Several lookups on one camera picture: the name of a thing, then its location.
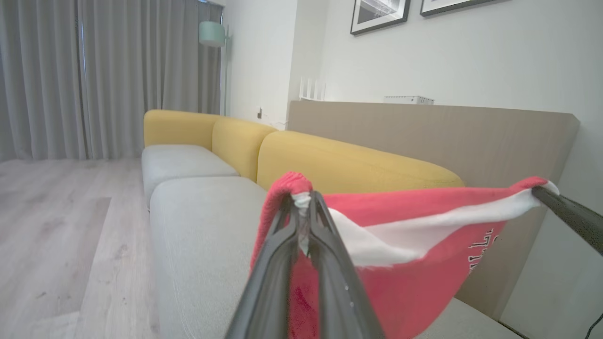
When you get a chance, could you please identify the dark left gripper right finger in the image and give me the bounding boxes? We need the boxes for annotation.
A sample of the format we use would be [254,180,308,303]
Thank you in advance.
[308,191,385,339]

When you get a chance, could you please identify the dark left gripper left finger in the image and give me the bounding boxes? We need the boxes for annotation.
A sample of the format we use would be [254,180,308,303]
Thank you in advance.
[225,193,302,339]

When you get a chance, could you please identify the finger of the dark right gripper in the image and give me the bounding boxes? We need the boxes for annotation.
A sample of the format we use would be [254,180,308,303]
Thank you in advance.
[532,186,603,258]

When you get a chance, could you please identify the red and white jersey shirt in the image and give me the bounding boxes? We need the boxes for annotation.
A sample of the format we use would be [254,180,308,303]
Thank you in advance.
[250,171,561,339]

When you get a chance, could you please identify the large grey sofa seat cushion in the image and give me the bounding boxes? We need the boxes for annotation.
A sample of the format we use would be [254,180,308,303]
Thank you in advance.
[149,176,524,339]

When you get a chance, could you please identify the long yellow sofa backrest segment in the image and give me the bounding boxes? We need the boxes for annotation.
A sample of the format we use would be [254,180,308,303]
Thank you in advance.
[256,130,466,194]

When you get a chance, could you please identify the medium yellow sofa backrest segment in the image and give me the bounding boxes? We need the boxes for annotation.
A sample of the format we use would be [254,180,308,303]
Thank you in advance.
[212,116,279,183]

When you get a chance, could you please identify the small grey sofa seat cushion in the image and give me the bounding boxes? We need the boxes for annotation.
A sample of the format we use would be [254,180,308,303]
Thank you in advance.
[141,144,241,209]

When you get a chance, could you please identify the beige wooden panel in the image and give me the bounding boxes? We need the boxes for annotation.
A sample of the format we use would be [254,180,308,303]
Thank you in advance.
[287,100,581,322]

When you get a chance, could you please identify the curved yellow sofa backrest segment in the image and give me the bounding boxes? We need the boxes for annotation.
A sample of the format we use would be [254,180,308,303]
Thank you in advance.
[143,109,223,152]

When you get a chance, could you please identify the white router with antennas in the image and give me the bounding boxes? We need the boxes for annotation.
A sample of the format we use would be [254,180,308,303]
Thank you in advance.
[299,77,327,102]

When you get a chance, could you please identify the flat white device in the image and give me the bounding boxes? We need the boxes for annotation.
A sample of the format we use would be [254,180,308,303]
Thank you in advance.
[383,95,435,105]

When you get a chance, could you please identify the mint green floor lamp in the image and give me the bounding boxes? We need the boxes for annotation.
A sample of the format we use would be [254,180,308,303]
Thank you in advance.
[198,21,232,116]

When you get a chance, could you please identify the grey curtain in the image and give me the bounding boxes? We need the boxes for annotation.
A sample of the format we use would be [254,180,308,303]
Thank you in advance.
[79,0,223,161]
[0,0,84,161]

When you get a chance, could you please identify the thin black cable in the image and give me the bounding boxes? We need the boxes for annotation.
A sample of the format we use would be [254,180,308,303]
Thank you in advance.
[585,312,603,339]

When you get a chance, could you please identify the narrow black picture frame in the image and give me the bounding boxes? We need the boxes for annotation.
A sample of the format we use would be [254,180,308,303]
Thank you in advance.
[420,0,512,18]

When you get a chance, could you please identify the large black picture frame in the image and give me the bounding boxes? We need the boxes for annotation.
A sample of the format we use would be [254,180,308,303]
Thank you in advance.
[350,0,412,36]

